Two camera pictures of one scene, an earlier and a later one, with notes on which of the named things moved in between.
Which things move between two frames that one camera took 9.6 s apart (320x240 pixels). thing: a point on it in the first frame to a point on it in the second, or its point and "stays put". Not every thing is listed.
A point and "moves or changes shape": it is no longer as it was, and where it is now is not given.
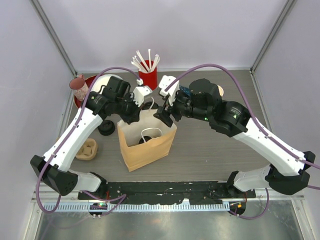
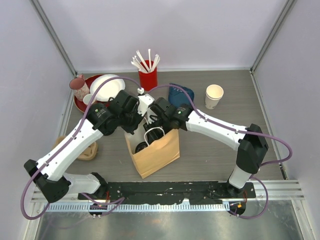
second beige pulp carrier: [88, 151] stays put
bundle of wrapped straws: [139, 61] stays put
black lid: [146, 138] moves or changes shape
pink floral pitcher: [79, 87] stays put
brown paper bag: [138, 155] moves or changes shape
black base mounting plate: [196, 192] stays put
